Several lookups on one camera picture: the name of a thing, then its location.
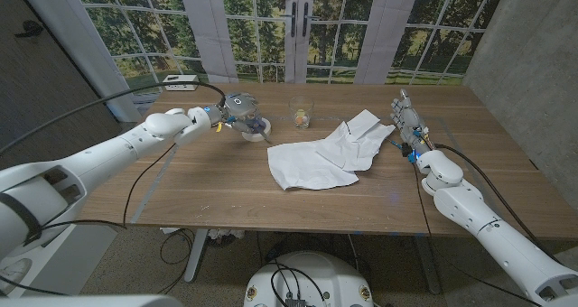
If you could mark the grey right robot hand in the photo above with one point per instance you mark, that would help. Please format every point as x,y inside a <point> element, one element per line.
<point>410,119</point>

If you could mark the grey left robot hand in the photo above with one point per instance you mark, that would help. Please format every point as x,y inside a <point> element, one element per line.
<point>238,104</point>

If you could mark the white masking tape roll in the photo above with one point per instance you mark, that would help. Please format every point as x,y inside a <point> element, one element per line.
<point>255,138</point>

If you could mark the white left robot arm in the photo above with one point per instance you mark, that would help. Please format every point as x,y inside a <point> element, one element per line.
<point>113,149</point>

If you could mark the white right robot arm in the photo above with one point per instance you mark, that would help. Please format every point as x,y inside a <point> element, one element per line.
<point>496,235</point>

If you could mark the clear drinking glass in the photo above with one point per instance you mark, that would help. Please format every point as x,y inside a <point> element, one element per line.
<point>301,105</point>

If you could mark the white cloth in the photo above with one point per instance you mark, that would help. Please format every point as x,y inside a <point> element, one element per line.
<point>357,149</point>

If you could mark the white socket box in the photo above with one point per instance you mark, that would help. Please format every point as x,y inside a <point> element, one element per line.
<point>180,79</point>

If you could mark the small yellow toy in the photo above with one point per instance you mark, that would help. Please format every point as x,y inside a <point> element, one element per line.
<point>301,115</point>

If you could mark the printed window backdrop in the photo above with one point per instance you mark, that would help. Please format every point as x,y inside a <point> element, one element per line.
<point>343,40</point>

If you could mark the crumpled white rag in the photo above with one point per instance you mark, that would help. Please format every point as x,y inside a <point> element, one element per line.
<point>223,235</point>

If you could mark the grey table leg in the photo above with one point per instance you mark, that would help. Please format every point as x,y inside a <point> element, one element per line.
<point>429,266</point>

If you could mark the white table leg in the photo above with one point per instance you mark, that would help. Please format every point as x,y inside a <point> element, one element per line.
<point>196,257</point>

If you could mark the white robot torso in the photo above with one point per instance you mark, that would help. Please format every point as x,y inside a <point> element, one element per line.
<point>325,275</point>

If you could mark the dark wooden door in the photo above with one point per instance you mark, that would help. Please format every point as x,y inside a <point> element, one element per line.
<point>45,72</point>

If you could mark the white floor platform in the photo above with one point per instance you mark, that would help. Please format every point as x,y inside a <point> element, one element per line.
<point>81,262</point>

